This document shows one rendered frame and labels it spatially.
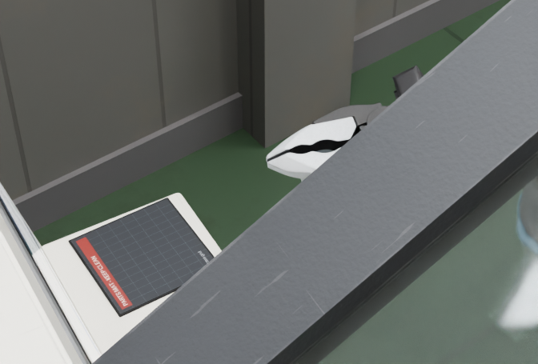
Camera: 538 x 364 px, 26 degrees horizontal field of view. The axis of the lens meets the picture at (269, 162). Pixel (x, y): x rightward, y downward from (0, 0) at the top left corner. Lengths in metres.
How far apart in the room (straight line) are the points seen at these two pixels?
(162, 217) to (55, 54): 1.13
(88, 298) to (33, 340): 0.76
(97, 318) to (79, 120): 1.38
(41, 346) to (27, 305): 0.04
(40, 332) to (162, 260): 0.79
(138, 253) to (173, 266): 0.06
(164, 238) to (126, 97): 1.33
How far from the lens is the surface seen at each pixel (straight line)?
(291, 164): 1.08
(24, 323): 0.86
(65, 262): 1.65
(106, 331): 1.57
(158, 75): 2.97
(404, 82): 1.04
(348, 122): 1.11
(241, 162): 3.16
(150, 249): 1.65
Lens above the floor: 2.21
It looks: 44 degrees down
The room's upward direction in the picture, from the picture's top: straight up
